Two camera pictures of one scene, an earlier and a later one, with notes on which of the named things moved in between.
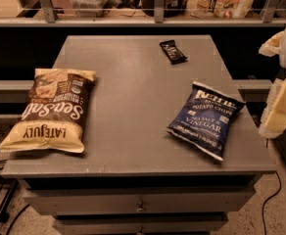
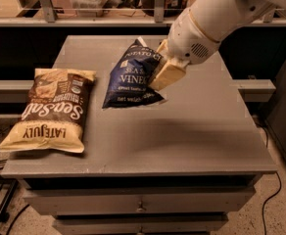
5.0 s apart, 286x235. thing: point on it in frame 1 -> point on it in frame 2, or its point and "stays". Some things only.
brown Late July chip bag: [55, 112] stays
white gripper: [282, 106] -> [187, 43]
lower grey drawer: [141, 224] stays
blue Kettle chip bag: [205, 119] -> [128, 84]
